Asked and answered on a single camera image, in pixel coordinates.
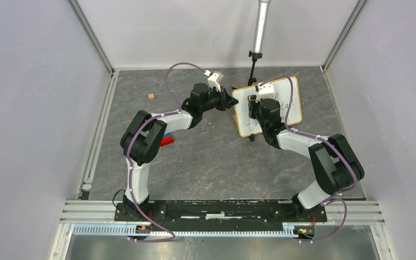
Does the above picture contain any red and blue block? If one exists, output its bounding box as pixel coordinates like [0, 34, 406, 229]
[160, 133, 174, 147]

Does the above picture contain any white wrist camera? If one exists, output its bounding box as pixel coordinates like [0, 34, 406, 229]
[204, 70, 224, 92]
[257, 83, 275, 99]

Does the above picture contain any slotted cable duct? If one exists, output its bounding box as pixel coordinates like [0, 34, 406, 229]
[73, 224, 314, 238]

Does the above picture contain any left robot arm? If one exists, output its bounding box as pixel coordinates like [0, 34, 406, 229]
[120, 83, 238, 221]

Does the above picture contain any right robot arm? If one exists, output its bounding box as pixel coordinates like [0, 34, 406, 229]
[248, 96, 365, 221]

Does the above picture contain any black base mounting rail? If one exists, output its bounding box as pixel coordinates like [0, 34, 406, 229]
[114, 199, 328, 232]

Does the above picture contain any yellow framed whiteboard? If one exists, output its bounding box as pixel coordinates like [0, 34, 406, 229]
[232, 76, 303, 138]

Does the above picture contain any silver camera pole stand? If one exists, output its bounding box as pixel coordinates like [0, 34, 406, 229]
[247, 0, 272, 86]

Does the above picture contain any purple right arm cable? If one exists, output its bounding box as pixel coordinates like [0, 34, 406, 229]
[258, 74, 359, 245]

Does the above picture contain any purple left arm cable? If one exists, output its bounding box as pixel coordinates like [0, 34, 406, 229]
[126, 62, 177, 244]

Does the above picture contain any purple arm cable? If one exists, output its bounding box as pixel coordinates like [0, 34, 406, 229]
[258, 74, 359, 245]
[126, 62, 177, 244]

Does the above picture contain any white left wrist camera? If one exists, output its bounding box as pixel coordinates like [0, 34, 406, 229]
[204, 70, 224, 92]

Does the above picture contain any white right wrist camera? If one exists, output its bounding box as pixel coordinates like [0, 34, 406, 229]
[257, 83, 275, 99]

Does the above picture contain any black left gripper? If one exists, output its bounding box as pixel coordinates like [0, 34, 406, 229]
[200, 85, 238, 113]

